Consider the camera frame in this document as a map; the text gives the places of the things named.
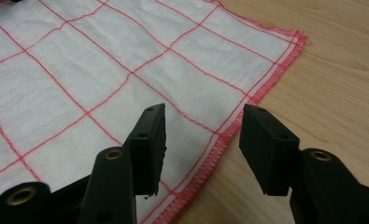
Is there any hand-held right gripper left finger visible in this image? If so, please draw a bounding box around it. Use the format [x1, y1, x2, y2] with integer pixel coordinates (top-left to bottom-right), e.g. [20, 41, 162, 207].
[121, 103, 168, 198]

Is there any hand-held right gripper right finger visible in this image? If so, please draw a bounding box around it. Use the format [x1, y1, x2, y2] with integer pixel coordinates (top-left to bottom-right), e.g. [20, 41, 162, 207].
[238, 103, 301, 198]

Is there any white cloth with red grid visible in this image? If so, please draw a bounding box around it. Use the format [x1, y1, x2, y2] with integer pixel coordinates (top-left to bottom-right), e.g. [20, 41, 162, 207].
[0, 0, 308, 224]

